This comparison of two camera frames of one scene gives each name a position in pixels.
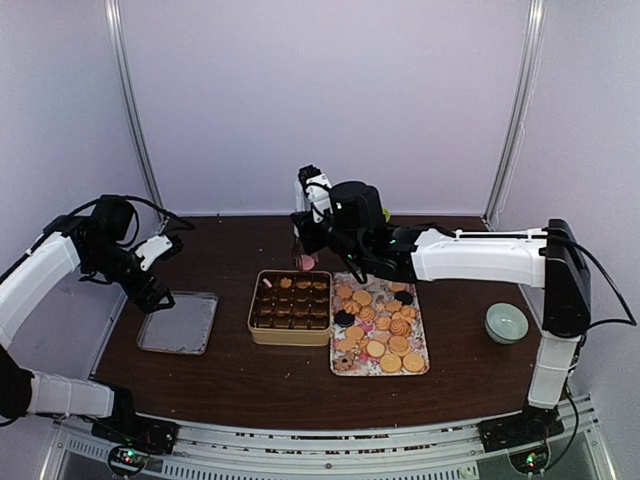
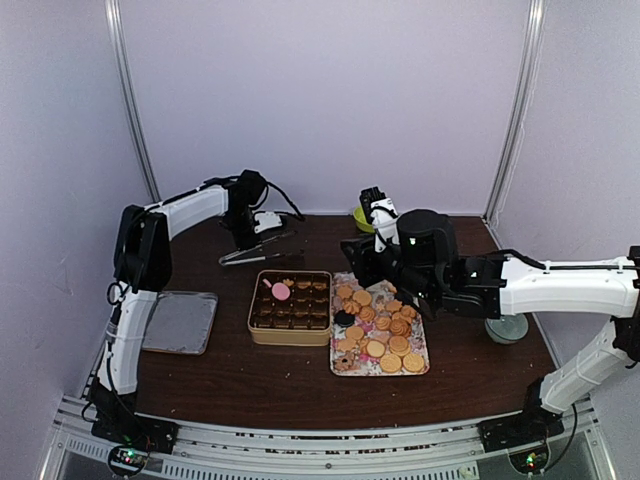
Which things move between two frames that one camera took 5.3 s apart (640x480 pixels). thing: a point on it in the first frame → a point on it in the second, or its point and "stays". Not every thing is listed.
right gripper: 309,244 → 361,261
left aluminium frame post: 114,10 stays
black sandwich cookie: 344,319 stays
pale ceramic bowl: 505,323 stays
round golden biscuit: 390,363 stays
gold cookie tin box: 291,308 stays
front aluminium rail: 219,453 stays
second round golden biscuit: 413,362 stays
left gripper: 146,303 → 246,243
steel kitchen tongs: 302,206 → 230,259
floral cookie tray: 376,329 stays
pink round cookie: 307,262 → 280,291
